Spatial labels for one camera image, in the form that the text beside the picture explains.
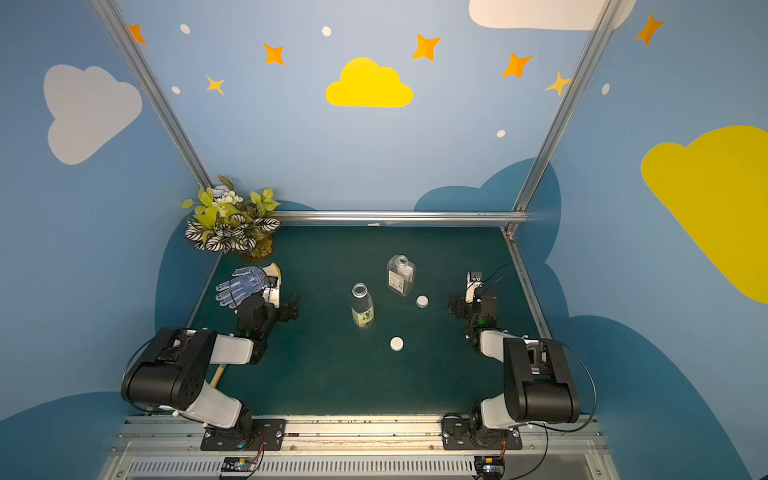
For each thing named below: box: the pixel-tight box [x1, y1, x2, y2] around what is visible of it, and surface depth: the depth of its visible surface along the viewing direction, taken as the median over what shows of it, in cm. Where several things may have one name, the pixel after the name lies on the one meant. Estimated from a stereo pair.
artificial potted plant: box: [181, 175, 281, 260], surface depth 96 cm
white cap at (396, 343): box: [390, 336, 404, 352], surface depth 92 cm
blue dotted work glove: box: [215, 266, 269, 309], surface depth 104 cm
